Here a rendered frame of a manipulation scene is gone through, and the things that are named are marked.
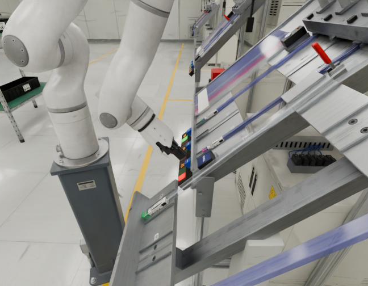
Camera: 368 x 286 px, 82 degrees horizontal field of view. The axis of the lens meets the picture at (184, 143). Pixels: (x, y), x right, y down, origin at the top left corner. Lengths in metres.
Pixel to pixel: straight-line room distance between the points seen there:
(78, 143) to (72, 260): 0.81
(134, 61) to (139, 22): 0.08
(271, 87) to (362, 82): 1.56
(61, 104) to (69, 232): 0.99
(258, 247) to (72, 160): 0.64
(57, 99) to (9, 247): 1.13
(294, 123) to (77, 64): 0.64
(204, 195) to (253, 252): 0.27
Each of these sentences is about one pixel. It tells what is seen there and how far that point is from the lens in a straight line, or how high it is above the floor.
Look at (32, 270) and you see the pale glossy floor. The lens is 1.51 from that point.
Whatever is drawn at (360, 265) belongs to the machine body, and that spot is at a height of 0.27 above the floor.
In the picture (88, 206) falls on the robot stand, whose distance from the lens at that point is 0.94.
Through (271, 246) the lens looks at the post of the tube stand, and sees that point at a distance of 0.41.
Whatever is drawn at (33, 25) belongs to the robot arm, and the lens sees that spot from 0.65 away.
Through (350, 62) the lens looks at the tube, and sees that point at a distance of 0.42.
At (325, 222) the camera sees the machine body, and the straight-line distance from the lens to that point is 0.92.
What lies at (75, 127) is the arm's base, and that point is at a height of 0.83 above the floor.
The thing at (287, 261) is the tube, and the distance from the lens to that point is 0.27.
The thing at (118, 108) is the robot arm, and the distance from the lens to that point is 0.54.
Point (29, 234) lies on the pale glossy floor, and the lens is 1.68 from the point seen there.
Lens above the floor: 1.15
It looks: 32 degrees down
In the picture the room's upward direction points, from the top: straight up
